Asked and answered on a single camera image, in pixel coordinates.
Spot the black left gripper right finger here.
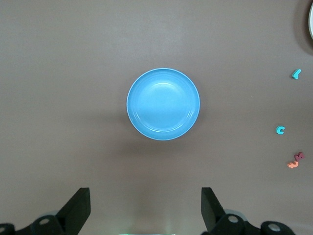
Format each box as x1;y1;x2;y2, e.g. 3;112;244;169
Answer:
201;187;294;235

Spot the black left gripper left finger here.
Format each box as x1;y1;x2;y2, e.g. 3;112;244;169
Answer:
0;187;91;235

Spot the blue plate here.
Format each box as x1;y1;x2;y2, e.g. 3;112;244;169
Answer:
126;68;201;141

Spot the brown table cover sheet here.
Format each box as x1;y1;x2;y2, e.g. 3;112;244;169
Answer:
0;0;313;235

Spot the beige plate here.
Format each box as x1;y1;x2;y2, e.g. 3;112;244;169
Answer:
307;0;313;41

